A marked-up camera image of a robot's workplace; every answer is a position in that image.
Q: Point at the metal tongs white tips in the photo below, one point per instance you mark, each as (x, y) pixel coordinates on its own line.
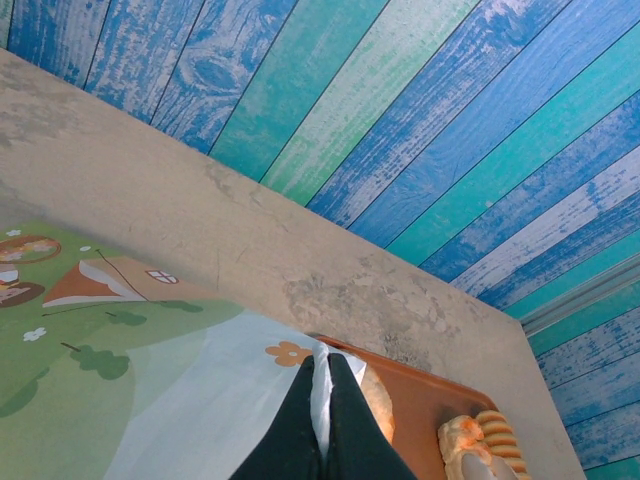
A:
(480, 467)

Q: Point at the golden oval bread roll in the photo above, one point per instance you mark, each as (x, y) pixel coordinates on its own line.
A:
(380, 405)

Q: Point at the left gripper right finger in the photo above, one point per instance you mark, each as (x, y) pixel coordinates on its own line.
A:
(355, 435)

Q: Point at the scalloped ridged pastry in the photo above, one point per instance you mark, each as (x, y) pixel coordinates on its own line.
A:
(495, 430)

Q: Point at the aluminium frame post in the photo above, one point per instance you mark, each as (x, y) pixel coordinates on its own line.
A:
(585, 295)

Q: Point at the white printed paper bag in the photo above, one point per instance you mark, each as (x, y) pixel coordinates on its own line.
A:
(150, 375)

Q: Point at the brown plastic tray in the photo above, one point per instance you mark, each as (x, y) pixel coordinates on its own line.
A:
(420, 400)

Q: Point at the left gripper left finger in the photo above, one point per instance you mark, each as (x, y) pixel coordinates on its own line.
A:
(292, 435)

